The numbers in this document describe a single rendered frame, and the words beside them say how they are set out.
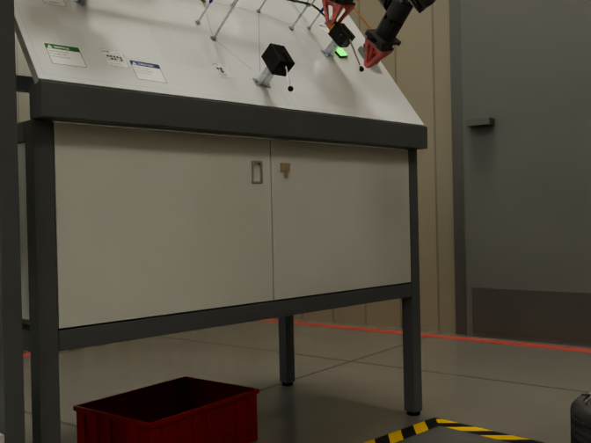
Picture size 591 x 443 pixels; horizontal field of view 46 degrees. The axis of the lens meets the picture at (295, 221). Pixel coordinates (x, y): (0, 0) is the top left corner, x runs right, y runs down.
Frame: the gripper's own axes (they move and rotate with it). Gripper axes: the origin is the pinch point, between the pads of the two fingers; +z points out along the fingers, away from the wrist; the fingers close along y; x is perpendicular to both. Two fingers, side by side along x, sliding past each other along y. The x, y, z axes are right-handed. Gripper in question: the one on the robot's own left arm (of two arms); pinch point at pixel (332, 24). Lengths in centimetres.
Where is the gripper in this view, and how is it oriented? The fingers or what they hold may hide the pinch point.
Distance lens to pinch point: 207.8
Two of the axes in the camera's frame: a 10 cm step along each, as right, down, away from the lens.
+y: -5.8, 2.2, -7.9
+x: 7.8, 4.5, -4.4
